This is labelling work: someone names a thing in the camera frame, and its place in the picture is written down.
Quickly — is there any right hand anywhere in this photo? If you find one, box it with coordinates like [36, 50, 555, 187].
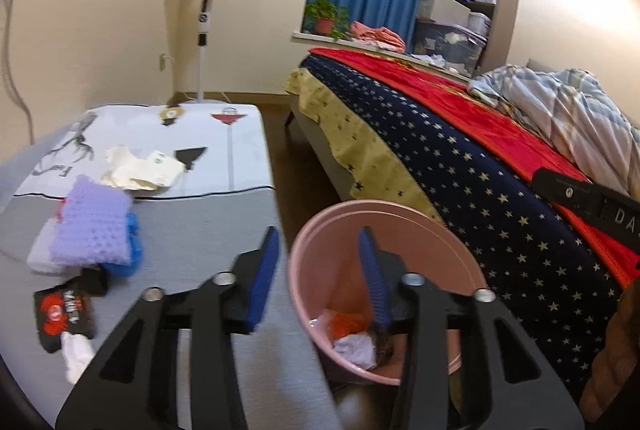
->
[579, 280, 639, 422]

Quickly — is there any black red snack packet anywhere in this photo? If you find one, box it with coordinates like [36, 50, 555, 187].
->
[34, 277, 96, 354]

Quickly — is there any trash pile in bin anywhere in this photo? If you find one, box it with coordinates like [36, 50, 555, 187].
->
[309, 310, 395, 370]

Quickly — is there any white tissue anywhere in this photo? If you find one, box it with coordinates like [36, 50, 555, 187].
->
[61, 332, 94, 384]

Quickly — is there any dark plastic storage bin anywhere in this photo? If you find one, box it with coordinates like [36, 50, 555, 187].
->
[411, 20, 487, 77]

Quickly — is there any white cardboard box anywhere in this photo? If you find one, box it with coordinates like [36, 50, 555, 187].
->
[416, 0, 471, 27]

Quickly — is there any pink folded cloth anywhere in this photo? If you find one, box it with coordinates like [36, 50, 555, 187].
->
[349, 22, 406, 53]

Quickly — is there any purple knitted cloth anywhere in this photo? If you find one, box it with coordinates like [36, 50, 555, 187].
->
[50, 176, 132, 266]

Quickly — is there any blue knitted cloth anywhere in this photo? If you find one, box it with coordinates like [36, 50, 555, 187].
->
[102, 212, 143, 277]

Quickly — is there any crumpled white paper bag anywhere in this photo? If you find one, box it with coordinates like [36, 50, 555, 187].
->
[101, 145, 186, 192]

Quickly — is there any white cloth under purple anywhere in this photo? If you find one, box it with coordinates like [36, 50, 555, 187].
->
[27, 204, 66, 275]

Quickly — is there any yellow star bed skirt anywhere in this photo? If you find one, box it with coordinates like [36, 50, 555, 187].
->
[285, 68, 442, 222]

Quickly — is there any red fleece blanket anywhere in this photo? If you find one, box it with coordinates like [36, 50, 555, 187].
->
[286, 48, 639, 298]

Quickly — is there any pink plastic trash bin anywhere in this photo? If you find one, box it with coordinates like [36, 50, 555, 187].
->
[288, 200, 486, 387]

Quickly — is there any wall cable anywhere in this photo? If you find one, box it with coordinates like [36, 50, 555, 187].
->
[0, 0, 36, 146]

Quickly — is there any navy star bedsheet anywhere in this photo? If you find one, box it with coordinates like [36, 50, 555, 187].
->
[299, 54, 622, 396]

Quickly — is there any black fabric band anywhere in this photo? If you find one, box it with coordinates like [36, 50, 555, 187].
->
[79, 265, 110, 297]

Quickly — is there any plaid blue white duvet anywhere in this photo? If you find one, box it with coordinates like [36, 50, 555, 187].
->
[468, 65, 639, 199]

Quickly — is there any potted green plant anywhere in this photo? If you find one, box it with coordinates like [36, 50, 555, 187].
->
[303, 0, 349, 40]

